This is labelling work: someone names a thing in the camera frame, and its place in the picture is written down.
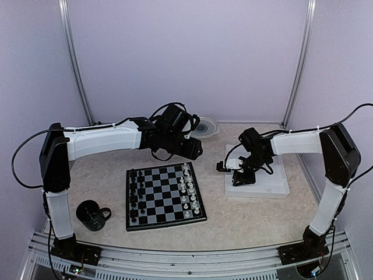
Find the white chess bishop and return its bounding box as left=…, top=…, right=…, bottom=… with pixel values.
left=186, top=177, right=193, bottom=188

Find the aluminium frame post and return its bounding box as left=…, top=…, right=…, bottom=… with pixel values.
left=58, top=0, right=95, bottom=125
left=281, top=0, right=317, bottom=128

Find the black and grey chessboard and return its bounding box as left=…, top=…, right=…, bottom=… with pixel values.
left=125, top=162, right=207, bottom=232

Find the black mug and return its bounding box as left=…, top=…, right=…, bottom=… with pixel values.
left=76, top=200, right=112, bottom=232

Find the grey swirl ceramic plate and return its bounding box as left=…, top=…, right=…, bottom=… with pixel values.
left=191, top=117, right=220, bottom=139

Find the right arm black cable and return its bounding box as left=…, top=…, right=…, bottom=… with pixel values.
left=262, top=102, right=373, bottom=187

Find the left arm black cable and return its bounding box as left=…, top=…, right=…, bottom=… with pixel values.
left=10, top=101, right=187, bottom=189

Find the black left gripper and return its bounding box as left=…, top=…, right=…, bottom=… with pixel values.
left=163, top=131, right=203, bottom=160

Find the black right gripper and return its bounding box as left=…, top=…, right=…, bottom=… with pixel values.
left=233, top=152, right=270, bottom=186

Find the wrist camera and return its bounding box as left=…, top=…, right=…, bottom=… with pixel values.
left=216, top=157, right=245, bottom=173
left=182, top=114, right=200, bottom=139

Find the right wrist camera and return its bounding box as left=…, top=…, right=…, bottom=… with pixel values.
left=216, top=157, right=245, bottom=173

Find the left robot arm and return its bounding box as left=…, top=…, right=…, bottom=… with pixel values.
left=39, top=102, right=203, bottom=260

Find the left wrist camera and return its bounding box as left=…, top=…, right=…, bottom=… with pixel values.
left=182, top=114, right=200, bottom=139

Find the white plastic tray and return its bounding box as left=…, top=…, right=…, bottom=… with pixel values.
left=224, top=156, right=290, bottom=199

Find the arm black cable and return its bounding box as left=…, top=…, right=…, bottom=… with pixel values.
left=10, top=101, right=187, bottom=189
left=262, top=102, right=373, bottom=187

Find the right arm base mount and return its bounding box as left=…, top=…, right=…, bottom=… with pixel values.
left=277, top=242, right=329, bottom=265

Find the left aluminium frame post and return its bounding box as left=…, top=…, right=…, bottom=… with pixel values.
left=58, top=0, right=95, bottom=125

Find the aluminium front rail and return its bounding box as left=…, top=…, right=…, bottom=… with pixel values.
left=17, top=232, right=359, bottom=279

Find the right aluminium frame post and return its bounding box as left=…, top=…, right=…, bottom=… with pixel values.
left=281, top=0, right=317, bottom=128

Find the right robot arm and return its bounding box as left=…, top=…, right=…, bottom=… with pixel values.
left=223, top=123, right=361, bottom=259

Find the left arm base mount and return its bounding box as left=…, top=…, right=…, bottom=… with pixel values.
left=51, top=238, right=102, bottom=266

